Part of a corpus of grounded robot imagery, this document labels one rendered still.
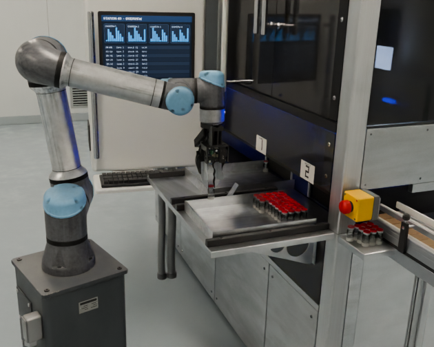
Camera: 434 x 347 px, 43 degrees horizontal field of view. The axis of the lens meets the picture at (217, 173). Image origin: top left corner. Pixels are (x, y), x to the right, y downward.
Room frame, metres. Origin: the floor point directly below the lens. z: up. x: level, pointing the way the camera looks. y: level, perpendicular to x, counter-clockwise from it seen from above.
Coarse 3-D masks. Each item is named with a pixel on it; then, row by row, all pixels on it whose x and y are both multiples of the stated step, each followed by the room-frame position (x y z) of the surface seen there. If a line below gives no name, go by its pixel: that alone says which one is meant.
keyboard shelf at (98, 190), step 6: (96, 180) 2.15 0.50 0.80; (96, 186) 2.08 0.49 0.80; (132, 186) 2.09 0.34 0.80; (138, 186) 2.10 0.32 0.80; (144, 186) 2.10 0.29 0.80; (150, 186) 2.10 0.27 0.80; (96, 192) 2.04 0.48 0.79; (102, 192) 2.05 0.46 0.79; (108, 192) 2.05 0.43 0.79; (114, 192) 2.06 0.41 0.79; (120, 192) 2.07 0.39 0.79
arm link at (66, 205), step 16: (48, 192) 1.44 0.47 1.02; (64, 192) 1.44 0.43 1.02; (80, 192) 1.45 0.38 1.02; (48, 208) 1.40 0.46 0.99; (64, 208) 1.39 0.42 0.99; (80, 208) 1.42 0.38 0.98; (48, 224) 1.40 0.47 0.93; (64, 224) 1.39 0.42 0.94; (80, 224) 1.41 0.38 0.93; (64, 240) 1.39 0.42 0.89
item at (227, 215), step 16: (192, 208) 1.60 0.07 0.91; (208, 208) 1.69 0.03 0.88; (224, 208) 1.69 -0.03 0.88; (240, 208) 1.69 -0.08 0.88; (208, 224) 1.55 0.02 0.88; (224, 224) 1.55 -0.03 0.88; (240, 224) 1.56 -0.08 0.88; (256, 224) 1.56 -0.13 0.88; (272, 224) 1.49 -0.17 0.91; (288, 224) 1.51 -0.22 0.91; (304, 224) 1.53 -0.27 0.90
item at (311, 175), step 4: (304, 164) 1.70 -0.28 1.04; (308, 164) 1.68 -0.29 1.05; (300, 168) 1.72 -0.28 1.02; (304, 168) 1.70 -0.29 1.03; (312, 168) 1.66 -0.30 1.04; (300, 172) 1.72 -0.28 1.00; (304, 172) 1.70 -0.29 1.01; (312, 172) 1.65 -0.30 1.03; (300, 176) 1.72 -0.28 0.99; (304, 176) 1.69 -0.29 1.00; (308, 176) 1.68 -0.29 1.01; (312, 176) 1.65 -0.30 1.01; (308, 180) 1.67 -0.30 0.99; (312, 180) 1.65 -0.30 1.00
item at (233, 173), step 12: (192, 168) 2.03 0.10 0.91; (228, 168) 2.09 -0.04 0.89; (240, 168) 2.11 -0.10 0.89; (252, 168) 2.13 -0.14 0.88; (192, 180) 1.94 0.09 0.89; (228, 180) 1.97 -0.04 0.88; (240, 180) 1.98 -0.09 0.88; (252, 180) 1.98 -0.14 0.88; (264, 180) 1.98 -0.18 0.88; (276, 180) 1.99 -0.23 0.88; (288, 180) 1.90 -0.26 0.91; (204, 192) 1.82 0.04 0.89; (216, 192) 1.79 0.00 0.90
